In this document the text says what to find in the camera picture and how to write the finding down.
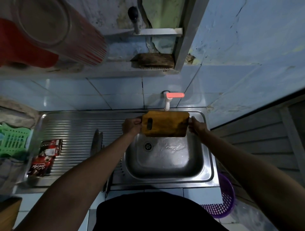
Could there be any white faucet orange handle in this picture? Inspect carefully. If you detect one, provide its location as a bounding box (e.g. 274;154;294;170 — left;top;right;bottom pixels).
163;90;185;112

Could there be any wooden knife block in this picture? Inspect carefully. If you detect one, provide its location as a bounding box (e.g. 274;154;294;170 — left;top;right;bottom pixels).
0;196;22;231

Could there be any red striped drinking glass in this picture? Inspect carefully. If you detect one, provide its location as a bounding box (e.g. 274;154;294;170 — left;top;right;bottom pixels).
12;0;108;67

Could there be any small wooden cutting board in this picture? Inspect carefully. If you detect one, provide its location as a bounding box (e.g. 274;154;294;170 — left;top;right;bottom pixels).
141;111;190;138

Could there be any wooden scrub brush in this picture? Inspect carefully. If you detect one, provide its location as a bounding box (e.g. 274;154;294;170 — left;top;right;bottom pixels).
131;53;175;70

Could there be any stainless steel sink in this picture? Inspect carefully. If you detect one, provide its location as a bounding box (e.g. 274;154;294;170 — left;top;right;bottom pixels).
14;110;220;191

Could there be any person's left forearm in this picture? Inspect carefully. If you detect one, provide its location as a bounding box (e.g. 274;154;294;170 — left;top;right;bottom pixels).
14;133;138;231

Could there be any red black sachet pack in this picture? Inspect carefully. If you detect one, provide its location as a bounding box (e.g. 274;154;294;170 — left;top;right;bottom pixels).
27;139;63;177

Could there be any black knob handle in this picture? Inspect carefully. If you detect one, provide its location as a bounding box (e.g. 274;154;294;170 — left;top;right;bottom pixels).
128;6;141;35

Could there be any purple plastic basket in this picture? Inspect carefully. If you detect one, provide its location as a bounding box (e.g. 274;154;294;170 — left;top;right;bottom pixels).
201;172;236;219

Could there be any person's right hand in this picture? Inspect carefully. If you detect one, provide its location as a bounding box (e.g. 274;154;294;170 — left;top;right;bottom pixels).
188;116;209;137

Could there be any person's right forearm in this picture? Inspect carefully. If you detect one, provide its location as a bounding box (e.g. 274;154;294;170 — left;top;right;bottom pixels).
198;132;305;231

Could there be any green plastic basket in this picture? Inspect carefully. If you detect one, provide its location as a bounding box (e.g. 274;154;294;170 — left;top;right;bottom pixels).
0;122;31;157

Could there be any grey slatted wooden door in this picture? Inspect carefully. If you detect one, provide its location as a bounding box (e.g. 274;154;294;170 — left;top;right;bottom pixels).
211;95;305;229

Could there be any checked dishcloth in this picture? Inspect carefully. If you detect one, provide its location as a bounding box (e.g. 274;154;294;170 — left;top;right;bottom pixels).
0;157;24;195

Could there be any red plastic cup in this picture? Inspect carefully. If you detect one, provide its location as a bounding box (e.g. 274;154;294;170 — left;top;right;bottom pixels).
0;18;59;68

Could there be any person's black clothing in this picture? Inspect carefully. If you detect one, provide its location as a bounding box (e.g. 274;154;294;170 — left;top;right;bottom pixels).
93;192;229;231

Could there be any person's left hand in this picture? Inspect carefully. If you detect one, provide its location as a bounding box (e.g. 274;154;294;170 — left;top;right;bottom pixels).
122;118;143;137

